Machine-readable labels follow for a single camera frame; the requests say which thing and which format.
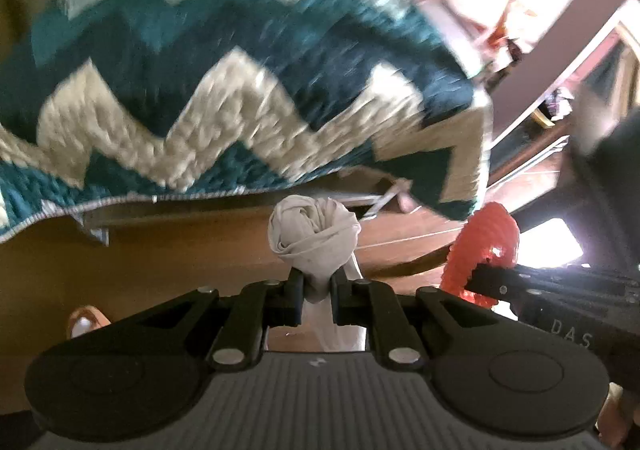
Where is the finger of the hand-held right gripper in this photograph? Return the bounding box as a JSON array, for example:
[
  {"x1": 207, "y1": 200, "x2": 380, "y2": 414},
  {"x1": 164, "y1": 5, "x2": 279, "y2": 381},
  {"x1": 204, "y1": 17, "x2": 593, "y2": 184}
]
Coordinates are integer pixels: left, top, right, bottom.
[
  {"x1": 466, "y1": 275, "x2": 566, "y2": 312},
  {"x1": 480, "y1": 263, "x2": 640, "y2": 287}
]

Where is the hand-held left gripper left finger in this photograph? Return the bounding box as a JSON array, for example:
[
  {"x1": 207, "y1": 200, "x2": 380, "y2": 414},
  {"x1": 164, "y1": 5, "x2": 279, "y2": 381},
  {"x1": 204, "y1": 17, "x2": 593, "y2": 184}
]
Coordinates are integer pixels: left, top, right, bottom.
[{"x1": 115, "y1": 269, "x2": 305, "y2": 372}]

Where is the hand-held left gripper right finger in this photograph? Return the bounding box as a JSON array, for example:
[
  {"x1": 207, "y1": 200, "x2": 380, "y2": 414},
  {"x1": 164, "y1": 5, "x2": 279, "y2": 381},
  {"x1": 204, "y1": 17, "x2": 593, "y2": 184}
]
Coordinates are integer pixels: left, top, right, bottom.
[{"x1": 330, "y1": 269, "x2": 506, "y2": 372}]

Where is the orange knitted item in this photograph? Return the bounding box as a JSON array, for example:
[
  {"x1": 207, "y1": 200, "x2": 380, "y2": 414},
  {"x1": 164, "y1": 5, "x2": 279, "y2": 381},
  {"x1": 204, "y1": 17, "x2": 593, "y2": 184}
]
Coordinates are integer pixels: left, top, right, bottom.
[{"x1": 440, "y1": 202, "x2": 521, "y2": 307}]

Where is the dark blue deer-print bin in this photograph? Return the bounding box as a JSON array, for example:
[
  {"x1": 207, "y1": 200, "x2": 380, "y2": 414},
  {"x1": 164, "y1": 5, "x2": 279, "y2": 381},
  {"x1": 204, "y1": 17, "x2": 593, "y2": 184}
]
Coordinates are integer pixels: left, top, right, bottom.
[{"x1": 570, "y1": 112, "x2": 640, "y2": 216}]

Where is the person's foot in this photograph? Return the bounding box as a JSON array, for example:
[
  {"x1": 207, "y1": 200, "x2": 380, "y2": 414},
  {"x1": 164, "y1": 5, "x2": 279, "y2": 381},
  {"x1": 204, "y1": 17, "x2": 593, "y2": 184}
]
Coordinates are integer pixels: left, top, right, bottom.
[{"x1": 66, "y1": 305, "x2": 112, "y2": 340}]

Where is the teal zigzag quilt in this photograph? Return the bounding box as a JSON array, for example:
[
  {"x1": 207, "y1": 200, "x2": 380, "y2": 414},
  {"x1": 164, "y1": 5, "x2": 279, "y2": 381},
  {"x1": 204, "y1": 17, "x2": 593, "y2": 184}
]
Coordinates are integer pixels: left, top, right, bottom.
[{"x1": 0, "y1": 0, "x2": 493, "y2": 243}]

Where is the metal bench frame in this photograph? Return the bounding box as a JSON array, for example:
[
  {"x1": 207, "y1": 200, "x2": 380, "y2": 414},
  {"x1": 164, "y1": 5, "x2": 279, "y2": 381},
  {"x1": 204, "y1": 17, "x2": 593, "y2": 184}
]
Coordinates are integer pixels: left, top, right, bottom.
[{"x1": 75, "y1": 175, "x2": 418, "y2": 248}]

